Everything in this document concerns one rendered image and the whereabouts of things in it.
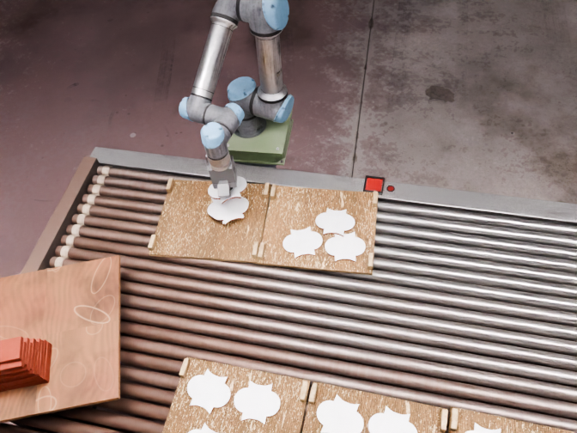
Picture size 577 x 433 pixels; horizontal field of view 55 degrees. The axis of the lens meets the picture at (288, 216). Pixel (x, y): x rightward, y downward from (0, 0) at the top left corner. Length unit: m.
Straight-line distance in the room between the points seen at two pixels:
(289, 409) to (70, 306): 0.79
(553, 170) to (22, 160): 3.34
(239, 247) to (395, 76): 2.27
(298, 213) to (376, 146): 1.53
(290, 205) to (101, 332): 0.81
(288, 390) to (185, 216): 0.78
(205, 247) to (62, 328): 0.55
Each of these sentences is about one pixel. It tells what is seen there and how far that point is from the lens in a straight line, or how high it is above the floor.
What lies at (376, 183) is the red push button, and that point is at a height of 0.93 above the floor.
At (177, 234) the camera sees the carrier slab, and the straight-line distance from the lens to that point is 2.12.
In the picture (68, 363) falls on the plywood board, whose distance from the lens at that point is 1.90.
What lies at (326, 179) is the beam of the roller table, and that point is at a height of 0.91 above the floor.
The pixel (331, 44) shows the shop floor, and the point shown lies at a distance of 4.25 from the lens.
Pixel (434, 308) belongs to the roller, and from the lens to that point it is 1.93.
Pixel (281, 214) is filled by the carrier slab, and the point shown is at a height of 0.94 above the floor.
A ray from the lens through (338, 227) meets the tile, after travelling 2.03.
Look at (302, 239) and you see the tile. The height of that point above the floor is 0.94.
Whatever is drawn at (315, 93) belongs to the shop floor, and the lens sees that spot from 3.87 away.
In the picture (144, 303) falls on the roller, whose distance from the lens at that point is 2.03.
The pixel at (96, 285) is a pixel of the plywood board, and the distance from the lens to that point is 1.99.
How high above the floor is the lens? 2.65
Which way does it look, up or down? 55 degrees down
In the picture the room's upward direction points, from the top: 8 degrees counter-clockwise
